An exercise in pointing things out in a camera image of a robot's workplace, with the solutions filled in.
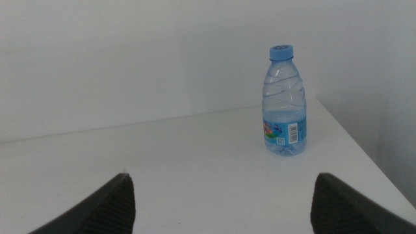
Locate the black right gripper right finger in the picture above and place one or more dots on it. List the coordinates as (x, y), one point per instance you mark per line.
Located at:
(344, 211)

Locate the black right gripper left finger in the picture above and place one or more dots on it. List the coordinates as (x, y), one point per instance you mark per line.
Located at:
(107, 211)

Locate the clear water bottle blue cap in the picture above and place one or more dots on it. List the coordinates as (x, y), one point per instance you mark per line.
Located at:
(284, 120)

